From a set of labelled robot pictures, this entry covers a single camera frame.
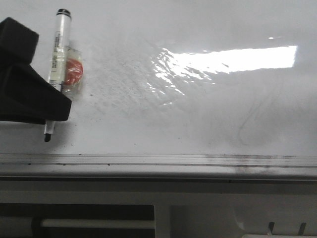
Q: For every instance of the aluminium whiteboard frame rail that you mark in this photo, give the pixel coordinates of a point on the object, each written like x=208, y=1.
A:
x=143, y=166

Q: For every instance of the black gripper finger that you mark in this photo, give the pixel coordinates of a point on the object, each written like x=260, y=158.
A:
x=24, y=95

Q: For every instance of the white whiteboard marker black tip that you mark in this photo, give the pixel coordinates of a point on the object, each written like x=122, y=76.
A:
x=60, y=48

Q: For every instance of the orange disc taped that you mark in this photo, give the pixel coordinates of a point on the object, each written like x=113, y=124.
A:
x=74, y=71

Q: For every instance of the white horizontal bar below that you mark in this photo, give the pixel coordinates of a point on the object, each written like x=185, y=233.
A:
x=98, y=224

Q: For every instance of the white base housing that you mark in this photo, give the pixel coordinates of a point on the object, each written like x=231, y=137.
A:
x=232, y=209

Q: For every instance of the white glossy whiteboard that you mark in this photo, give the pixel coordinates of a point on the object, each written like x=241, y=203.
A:
x=180, y=77

